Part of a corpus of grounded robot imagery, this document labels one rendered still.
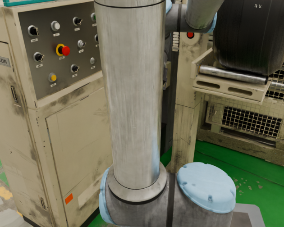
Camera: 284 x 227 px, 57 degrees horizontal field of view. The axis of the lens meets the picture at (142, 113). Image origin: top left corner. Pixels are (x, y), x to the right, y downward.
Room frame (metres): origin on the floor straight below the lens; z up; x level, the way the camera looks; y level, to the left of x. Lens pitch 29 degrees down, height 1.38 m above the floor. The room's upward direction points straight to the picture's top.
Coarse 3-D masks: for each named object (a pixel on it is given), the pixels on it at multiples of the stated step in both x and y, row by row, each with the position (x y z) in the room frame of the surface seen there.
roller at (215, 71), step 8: (200, 72) 1.34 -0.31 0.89; (208, 72) 1.31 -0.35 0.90; (216, 72) 1.29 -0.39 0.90; (224, 72) 1.27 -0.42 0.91; (232, 72) 1.26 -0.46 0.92; (240, 72) 1.24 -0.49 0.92; (240, 80) 1.23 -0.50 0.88; (248, 80) 1.21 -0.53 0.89; (256, 80) 1.19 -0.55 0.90; (264, 80) 1.17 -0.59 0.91
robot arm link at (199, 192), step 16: (176, 176) 0.52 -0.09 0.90; (192, 176) 0.50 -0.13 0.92; (208, 176) 0.50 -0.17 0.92; (224, 176) 0.51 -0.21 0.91; (176, 192) 0.47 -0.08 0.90; (192, 192) 0.44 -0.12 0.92; (208, 192) 0.44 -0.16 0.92; (224, 192) 0.45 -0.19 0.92; (176, 208) 0.44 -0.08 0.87; (192, 208) 0.43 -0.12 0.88; (208, 208) 0.42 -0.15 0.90; (224, 208) 0.43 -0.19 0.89; (176, 224) 0.42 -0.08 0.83; (192, 224) 0.42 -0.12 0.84; (208, 224) 0.42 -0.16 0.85; (224, 224) 0.42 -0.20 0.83
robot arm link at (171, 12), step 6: (168, 0) 0.93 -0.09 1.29; (168, 6) 0.90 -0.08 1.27; (174, 6) 0.92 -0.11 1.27; (168, 12) 0.90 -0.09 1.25; (174, 12) 0.90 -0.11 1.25; (168, 18) 0.90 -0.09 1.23; (174, 18) 0.89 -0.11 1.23; (168, 24) 0.90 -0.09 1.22; (174, 24) 0.90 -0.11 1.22; (168, 30) 0.92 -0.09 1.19; (174, 30) 0.91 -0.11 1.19; (168, 36) 0.95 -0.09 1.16
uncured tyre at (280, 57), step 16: (224, 0) 1.17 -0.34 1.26; (240, 0) 1.14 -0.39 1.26; (256, 0) 1.11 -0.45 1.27; (272, 0) 1.08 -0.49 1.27; (224, 16) 1.16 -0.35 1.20; (240, 16) 1.12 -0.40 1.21; (256, 16) 1.09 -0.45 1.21; (272, 16) 1.06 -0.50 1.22; (224, 32) 1.15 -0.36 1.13; (240, 32) 1.12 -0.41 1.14; (256, 32) 1.09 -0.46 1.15; (272, 32) 1.06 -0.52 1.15; (224, 48) 1.17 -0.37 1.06; (240, 48) 1.13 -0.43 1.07; (256, 48) 1.10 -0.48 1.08; (272, 48) 1.07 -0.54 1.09; (224, 64) 1.24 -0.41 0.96; (240, 64) 1.18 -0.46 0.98; (256, 64) 1.13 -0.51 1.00; (272, 64) 1.12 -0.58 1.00
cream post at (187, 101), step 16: (192, 32) 1.45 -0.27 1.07; (192, 48) 1.44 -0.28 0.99; (192, 80) 1.43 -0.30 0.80; (176, 96) 1.48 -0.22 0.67; (192, 96) 1.43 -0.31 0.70; (176, 112) 1.48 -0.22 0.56; (192, 112) 1.42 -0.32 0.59; (176, 128) 1.47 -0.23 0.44; (192, 128) 1.44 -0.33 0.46; (176, 144) 1.47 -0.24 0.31; (192, 144) 1.47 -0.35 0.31; (176, 160) 1.46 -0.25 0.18; (192, 160) 1.51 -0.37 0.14
